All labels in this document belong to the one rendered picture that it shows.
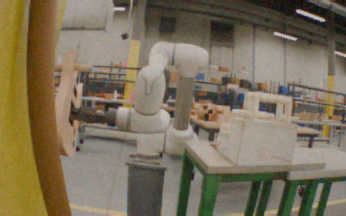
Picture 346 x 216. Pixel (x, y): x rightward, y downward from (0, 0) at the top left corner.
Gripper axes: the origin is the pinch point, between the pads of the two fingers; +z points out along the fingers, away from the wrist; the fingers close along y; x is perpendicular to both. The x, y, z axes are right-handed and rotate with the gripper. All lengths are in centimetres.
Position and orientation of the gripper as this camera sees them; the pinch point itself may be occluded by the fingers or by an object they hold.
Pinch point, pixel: (72, 113)
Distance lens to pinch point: 119.5
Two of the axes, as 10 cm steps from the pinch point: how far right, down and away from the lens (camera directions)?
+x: 0.3, -9.3, 3.6
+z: -9.9, -0.8, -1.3
